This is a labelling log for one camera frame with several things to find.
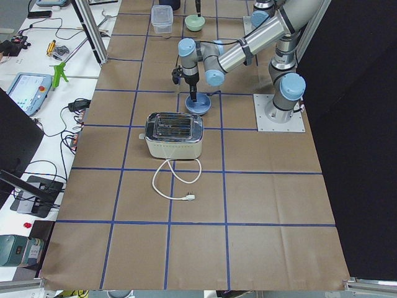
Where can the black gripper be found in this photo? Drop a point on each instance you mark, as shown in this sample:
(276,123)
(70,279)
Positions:
(191,80)

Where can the green bowl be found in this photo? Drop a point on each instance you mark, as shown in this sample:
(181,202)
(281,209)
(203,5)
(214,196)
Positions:
(194,23)

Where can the blue bowl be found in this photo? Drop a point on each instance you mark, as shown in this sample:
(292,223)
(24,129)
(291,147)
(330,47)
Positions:
(201,106)

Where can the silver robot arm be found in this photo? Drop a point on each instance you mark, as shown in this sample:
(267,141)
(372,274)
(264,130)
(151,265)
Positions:
(262,11)
(274,24)

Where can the clear plastic food container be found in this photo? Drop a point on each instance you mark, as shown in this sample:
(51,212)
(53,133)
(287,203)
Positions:
(162,19)

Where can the white chrome toaster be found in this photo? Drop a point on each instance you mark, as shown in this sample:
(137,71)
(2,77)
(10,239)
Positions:
(171,135)

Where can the black power adapter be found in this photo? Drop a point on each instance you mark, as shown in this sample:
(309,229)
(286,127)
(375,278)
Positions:
(79,104)

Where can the black smartphone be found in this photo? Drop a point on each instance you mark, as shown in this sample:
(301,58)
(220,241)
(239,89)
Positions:
(39,14)

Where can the blue teach pendant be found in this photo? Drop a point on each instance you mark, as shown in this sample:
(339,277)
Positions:
(29,90)

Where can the black monitor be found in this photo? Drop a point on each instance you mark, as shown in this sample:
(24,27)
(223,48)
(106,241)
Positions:
(20,139)

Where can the green electrical box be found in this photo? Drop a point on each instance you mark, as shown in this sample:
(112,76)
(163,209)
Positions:
(22,251)

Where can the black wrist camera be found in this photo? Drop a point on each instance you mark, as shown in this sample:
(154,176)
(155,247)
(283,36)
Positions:
(176,74)

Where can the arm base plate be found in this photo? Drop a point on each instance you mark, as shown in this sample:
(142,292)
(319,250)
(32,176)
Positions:
(271,119)
(248,27)

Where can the aluminium frame post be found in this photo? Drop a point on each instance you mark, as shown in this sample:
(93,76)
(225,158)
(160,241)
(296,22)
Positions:
(89,25)

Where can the yellow handled tool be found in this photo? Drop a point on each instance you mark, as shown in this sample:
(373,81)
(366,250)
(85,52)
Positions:
(51,48)

